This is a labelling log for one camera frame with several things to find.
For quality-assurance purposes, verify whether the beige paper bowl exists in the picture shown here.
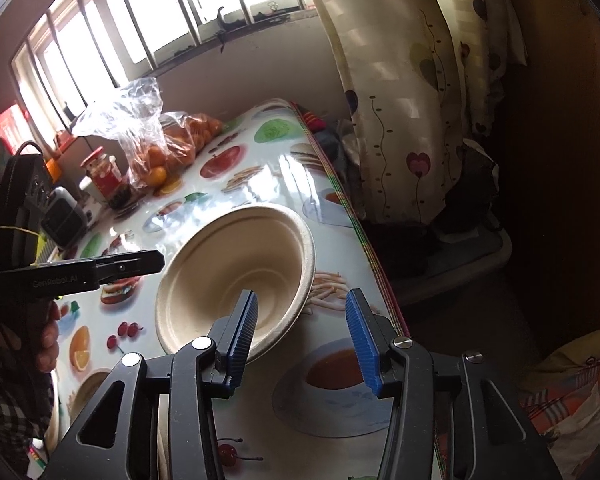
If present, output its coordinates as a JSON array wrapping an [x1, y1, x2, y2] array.
[[156, 204, 315, 362]]

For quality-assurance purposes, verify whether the ribbed paper plate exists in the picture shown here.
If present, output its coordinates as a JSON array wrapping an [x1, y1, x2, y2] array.
[[45, 368, 109, 453]]

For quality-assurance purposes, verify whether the checkered sleeve forearm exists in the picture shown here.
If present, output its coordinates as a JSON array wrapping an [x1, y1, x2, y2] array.
[[0, 323, 54, 478]]

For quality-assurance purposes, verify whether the person's left hand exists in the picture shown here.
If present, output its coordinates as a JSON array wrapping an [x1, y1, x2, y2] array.
[[35, 301, 60, 373]]

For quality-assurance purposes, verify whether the grey portable heater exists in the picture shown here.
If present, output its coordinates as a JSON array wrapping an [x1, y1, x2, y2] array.
[[41, 186, 87, 249]]

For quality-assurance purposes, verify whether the white plastic tub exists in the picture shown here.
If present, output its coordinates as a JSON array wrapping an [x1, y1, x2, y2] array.
[[79, 176, 107, 206]]

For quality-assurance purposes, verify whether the red label glass jar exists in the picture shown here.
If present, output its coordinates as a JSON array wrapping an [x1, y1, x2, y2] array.
[[81, 146, 132, 210]]

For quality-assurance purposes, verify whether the orange shelf box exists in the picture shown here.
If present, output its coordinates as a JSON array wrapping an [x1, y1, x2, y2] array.
[[45, 158, 62, 183]]

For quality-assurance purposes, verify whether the plastic bag of oranges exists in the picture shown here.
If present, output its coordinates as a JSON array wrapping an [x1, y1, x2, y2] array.
[[73, 77, 224, 190]]

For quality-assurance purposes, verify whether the red paper bag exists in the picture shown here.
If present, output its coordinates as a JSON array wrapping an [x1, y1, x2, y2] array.
[[0, 104, 34, 155]]

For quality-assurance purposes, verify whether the patterned window curtain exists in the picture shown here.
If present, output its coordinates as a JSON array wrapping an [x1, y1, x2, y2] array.
[[313, 0, 524, 224]]

